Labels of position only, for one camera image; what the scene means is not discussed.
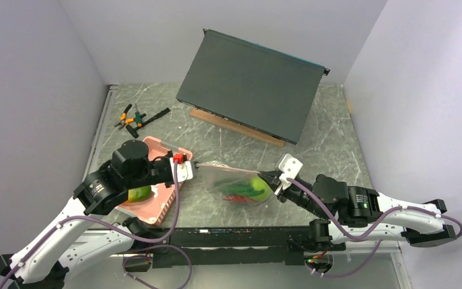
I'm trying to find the pink plastic basket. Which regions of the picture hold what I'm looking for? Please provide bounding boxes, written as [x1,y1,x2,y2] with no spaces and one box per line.
[116,136,193,226]

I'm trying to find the orange green mango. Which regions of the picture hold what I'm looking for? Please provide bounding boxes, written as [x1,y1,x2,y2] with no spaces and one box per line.
[126,186,152,203]

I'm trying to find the long green chili pepper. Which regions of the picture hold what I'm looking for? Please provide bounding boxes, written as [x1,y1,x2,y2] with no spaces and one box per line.
[212,178,253,197]

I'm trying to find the red chili pepper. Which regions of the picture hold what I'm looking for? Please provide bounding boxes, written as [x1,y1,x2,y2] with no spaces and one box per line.
[223,195,252,203]

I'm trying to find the clear zip top bag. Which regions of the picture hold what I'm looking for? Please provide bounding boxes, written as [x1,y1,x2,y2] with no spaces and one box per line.
[196,161,273,205]

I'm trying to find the green lime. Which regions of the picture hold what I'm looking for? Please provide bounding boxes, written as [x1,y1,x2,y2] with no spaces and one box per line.
[249,176,272,202]

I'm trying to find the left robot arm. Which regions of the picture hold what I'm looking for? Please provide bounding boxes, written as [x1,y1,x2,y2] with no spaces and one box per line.
[0,138,196,288]

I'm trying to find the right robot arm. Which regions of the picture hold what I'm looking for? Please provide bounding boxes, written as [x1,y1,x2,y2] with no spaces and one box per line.
[258,170,462,250]

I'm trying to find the wooden board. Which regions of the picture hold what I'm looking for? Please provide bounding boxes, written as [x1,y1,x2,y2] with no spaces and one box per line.
[189,108,285,148]

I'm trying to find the dark grey rack box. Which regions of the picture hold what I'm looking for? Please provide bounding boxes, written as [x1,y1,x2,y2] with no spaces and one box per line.
[176,29,330,145]

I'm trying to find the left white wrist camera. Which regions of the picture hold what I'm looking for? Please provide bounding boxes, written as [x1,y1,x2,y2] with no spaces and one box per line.
[171,154,196,182]

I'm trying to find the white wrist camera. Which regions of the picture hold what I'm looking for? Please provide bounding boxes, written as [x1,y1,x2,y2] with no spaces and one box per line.
[275,153,303,190]
[171,154,196,182]

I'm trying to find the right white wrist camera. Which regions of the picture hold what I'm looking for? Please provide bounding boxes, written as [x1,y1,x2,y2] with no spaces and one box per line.
[275,153,303,190]

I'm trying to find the black T-handle tool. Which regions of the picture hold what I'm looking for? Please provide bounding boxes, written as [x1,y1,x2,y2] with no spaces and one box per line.
[125,108,171,138]

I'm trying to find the green handled screwdriver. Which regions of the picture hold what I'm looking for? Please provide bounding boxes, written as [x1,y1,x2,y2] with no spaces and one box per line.
[134,104,143,128]

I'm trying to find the orange handled pliers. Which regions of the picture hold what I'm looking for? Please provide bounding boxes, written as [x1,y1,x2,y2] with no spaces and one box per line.
[114,104,134,129]

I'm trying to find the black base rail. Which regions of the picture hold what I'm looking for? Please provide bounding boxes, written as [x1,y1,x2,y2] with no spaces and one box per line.
[130,226,343,269]

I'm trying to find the aluminium frame rail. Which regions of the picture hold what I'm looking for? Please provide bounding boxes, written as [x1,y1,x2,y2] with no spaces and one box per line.
[82,84,119,179]

